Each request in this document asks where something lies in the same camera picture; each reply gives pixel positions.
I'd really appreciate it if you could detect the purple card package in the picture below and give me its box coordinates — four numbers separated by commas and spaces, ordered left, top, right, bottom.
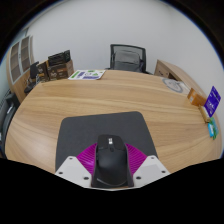
203, 85, 222, 118

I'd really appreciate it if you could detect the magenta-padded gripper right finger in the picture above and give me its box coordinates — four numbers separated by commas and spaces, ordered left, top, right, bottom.
125, 142, 171, 188

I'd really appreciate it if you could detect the large black office chair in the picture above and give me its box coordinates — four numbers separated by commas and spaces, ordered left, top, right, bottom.
0, 92, 21, 158

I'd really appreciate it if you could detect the small black chair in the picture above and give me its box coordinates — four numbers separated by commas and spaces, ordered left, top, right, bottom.
23, 61, 41, 94

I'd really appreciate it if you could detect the brown box with black top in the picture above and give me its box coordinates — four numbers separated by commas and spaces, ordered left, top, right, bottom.
46, 49, 75, 81

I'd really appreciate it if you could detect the white leaflet with coloured prints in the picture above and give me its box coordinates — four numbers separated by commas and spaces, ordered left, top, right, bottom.
67, 69, 107, 81

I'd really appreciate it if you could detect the green packet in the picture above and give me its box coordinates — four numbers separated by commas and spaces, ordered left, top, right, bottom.
209, 117, 220, 141

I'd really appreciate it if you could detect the black computer mouse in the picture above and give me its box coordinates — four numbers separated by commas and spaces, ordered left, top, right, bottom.
91, 134, 134, 189

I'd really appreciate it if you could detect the wooden shelf unit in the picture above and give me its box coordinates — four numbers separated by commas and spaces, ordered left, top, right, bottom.
5, 35, 36, 103

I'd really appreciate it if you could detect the grey mesh office chair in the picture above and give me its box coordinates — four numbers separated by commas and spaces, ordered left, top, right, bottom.
108, 43, 153, 75

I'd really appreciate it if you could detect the blue wipes pack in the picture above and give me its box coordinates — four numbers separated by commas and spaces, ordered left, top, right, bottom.
207, 121, 215, 138

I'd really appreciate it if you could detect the dark grey mouse pad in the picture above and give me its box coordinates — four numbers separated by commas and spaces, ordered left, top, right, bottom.
54, 111, 158, 173

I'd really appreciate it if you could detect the round grey printed sheet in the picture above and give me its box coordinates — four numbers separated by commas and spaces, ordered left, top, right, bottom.
162, 77, 184, 94

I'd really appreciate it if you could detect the wooden side desk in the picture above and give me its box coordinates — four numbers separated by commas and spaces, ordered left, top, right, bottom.
153, 59, 204, 94

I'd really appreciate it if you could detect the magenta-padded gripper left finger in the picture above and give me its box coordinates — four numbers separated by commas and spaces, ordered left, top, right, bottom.
54, 142, 99, 188

